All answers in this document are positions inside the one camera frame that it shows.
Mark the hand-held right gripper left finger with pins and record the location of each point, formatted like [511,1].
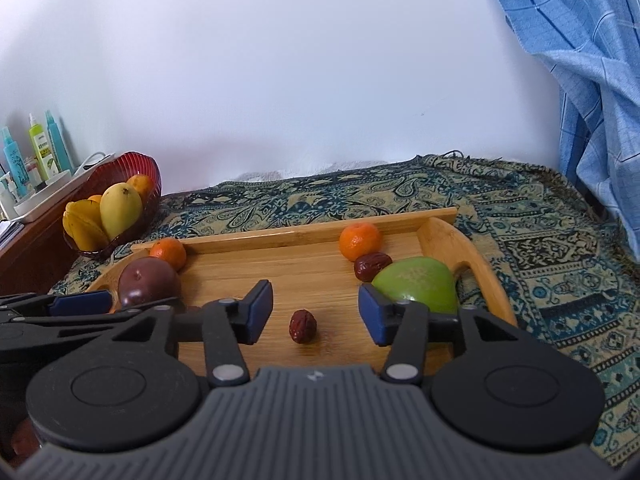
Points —
[260,310]

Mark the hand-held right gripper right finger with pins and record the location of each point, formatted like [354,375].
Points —
[372,317]

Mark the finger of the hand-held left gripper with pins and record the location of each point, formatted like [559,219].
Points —
[82,302]
[50,325]

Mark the small red date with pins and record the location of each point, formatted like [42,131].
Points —
[302,326]

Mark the green apple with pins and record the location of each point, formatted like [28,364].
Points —
[420,280]

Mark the purple passion fruit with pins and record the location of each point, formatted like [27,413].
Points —
[147,280]

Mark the orange tangerine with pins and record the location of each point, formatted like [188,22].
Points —
[360,241]
[168,253]

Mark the dark wooden cabinet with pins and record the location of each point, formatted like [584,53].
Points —
[35,257]

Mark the yellow starfruit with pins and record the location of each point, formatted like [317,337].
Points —
[85,225]

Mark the stack of papers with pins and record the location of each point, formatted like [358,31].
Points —
[9,234]

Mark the yellow mango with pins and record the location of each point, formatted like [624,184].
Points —
[120,210]

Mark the white plastic tray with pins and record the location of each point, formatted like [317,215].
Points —
[40,206]

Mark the small white bottle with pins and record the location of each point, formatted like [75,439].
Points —
[7,197]

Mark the orange in red bowl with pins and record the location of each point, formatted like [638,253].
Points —
[142,184]

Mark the red glass fruit bowl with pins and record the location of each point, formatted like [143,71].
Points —
[146,165]

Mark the patterned teal bottle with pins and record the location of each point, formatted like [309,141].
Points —
[14,165]

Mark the plain teal bottle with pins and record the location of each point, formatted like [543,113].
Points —
[53,142]

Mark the teal paisley patterned blanket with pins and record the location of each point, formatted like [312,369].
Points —
[550,260]

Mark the blue plaid cloth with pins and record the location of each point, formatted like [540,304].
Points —
[600,85]

